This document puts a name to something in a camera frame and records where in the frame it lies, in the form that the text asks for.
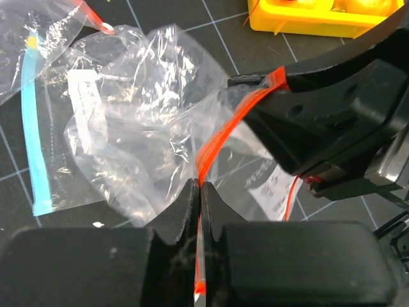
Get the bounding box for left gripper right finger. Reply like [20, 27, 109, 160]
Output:
[201, 182, 395, 306]

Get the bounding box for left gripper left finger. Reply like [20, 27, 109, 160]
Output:
[1, 179, 200, 306]

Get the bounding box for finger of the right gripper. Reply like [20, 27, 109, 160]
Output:
[227, 6, 409, 93]

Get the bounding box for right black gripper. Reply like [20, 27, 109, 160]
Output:
[245, 59, 408, 210]

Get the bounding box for clear bag orange zipper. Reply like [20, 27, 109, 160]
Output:
[63, 22, 303, 297]
[72, 0, 114, 35]

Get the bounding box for clear bag blue zipper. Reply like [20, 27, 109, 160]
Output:
[1, 1, 101, 216]

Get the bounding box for yellow plastic tray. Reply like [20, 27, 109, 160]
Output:
[245, 1, 408, 38]

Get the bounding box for black grid mat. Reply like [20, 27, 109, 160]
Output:
[1, 1, 401, 242]

